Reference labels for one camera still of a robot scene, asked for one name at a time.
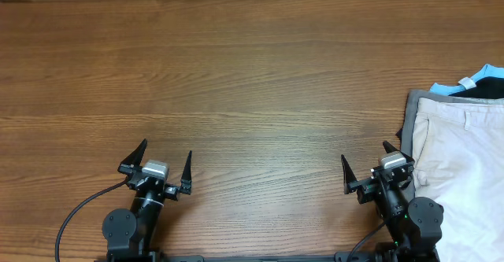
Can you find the blue and black garment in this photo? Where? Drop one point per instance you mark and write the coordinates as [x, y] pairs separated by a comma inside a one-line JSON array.
[[487, 83]]

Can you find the beige shorts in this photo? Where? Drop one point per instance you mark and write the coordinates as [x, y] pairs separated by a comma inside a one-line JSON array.
[[471, 232]]

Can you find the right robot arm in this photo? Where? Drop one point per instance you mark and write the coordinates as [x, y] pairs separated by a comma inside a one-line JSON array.
[[414, 225]]

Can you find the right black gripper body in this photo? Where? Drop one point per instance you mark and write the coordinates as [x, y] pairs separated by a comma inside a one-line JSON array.
[[366, 186]]

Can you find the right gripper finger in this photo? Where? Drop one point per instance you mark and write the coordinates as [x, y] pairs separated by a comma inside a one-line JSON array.
[[389, 148], [348, 176]]

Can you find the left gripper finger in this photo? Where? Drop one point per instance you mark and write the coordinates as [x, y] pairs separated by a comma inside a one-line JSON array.
[[186, 178], [135, 158]]

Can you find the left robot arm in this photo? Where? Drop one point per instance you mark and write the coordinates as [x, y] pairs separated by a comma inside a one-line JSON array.
[[129, 232]]

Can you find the grey shorts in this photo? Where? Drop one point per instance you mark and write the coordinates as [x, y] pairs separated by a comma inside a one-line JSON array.
[[411, 116]]

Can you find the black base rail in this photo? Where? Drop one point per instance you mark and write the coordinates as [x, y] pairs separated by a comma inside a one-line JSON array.
[[267, 258]]

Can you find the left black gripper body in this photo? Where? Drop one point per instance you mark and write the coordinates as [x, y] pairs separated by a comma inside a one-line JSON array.
[[168, 190]]

